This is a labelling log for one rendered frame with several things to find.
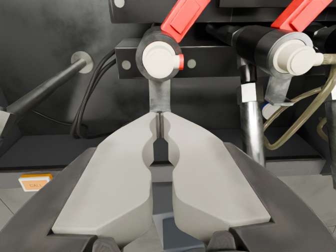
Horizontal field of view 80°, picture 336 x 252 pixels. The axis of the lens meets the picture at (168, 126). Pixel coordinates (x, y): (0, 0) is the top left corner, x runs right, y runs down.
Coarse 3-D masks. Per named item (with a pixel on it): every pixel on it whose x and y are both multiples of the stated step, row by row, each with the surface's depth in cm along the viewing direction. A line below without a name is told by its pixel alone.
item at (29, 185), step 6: (24, 174) 36; (30, 174) 35; (36, 174) 35; (42, 174) 35; (48, 174) 35; (30, 180) 35; (36, 180) 35; (42, 180) 35; (24, 186) 35; (30, 186) 35; (36, 186) 36; (42, 186) 36
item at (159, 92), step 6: (150, 84) 13; (156, 84) 13; (162, 84) 13; (168, 84) 13; (150, 90) 13; (156, 90) 13; (162, 90) 13; (168, 90) 13; (150, 96) 13; (156, 96) 14; (162, 96) 14; (168, 96) 14; (150, 102) 14; (156, 102) 14; (162, 102) 14; (168, 102) 14
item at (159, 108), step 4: (152, 104) 14; (156, 104) 14; (160, 104) 14; (164, 104) 14; (168, 104) 14; (152, 108) 13; (156, 108) 13; (160, 108) 13; (164, 108) 13; (168, 108) 13; (156, 112) 13; (160, 112) 13
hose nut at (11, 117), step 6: (0, 108) 13; (0, 114) 12; (6, 114) 12; (12, 114) 13; (0, 120) 12; (6, 120) 12; (12, 120) 13; (0, 126) 12; (6, 126) 13; (12, 126) 13; (0, 132) 12; (6, 132) 13
